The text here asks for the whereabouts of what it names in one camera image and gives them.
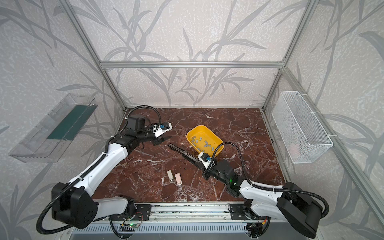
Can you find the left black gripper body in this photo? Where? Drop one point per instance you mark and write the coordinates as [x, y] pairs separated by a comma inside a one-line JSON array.
[[154, 137]]

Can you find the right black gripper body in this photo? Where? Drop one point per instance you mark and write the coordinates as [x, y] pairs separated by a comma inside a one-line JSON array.
[[202, 165]]

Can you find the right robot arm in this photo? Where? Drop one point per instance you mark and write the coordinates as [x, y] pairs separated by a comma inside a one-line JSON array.
[[302, 210]]

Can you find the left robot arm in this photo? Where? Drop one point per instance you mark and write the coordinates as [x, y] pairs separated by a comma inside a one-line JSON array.
[[72, 204]]

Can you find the staple strips in tray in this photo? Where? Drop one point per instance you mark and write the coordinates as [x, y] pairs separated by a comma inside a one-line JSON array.
[[201, 144]]

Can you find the yellow plastic tray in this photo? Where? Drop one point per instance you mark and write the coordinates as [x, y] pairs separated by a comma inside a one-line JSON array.
[[205, 132]]

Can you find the pink object in basket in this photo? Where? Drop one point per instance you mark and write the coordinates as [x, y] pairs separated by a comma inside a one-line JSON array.
[[294, 150]]

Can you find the green circuit board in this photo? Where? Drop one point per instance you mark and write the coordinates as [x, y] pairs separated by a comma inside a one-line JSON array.
[[129, 227]]

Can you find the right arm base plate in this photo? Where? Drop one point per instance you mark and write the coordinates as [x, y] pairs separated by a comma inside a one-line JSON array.
[[237, 212]]

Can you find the aluminium front rail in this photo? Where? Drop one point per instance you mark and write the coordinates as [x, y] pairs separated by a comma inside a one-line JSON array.
[[205, 212]]

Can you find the clear plastic wall shelf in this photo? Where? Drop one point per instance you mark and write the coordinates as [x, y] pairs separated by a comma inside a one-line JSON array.
[[48, 141]]

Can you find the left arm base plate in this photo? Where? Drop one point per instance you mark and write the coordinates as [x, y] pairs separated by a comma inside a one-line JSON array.
[[140, 212]]

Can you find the white wire basket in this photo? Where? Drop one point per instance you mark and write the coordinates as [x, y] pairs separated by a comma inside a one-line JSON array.
[[298, 124]]

